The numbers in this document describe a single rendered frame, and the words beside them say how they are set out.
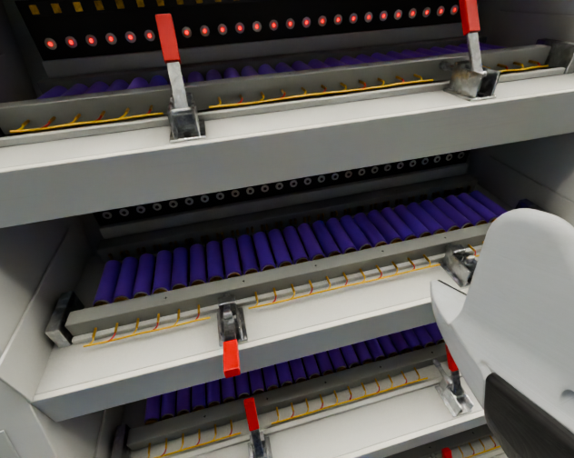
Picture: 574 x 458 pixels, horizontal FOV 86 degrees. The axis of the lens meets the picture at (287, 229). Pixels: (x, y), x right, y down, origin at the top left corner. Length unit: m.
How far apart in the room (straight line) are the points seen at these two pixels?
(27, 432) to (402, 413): 0.41
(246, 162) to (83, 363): 0.25
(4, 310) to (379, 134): 0.35
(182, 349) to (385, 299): 0.22
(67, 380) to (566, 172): 0.59
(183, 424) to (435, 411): 0.33
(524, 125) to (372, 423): 0.39
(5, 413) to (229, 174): 0.28
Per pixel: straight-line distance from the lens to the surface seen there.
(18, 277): 0.38
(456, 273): 0.40
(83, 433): 0.46
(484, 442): 0.73
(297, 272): 0.34
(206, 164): 0.26
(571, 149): 0.50
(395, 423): 0.49
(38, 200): 0.30
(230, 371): 0.26
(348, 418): 0.48
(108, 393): 0.37
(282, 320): 0.33
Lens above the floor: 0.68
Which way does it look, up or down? 18 degrees down
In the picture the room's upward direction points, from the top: 8 degrees counter-clockwise
